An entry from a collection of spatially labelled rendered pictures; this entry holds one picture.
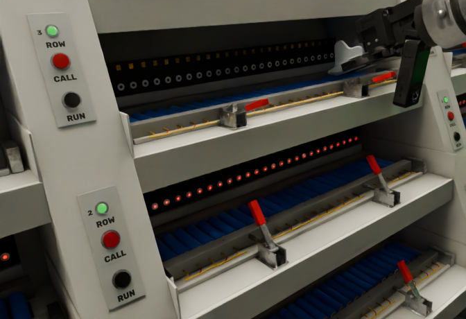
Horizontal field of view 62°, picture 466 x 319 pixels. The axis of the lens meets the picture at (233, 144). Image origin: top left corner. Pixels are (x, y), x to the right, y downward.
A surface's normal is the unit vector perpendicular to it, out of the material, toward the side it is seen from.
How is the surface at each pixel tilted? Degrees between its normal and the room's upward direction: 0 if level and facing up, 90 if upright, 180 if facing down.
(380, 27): 90
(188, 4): 111
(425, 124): 90
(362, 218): 21
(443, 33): 124
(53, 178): 90
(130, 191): 90
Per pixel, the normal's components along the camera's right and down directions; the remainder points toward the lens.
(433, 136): -0.81, 0.22
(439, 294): -0.07, -0.96
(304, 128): 0.58, 0.20
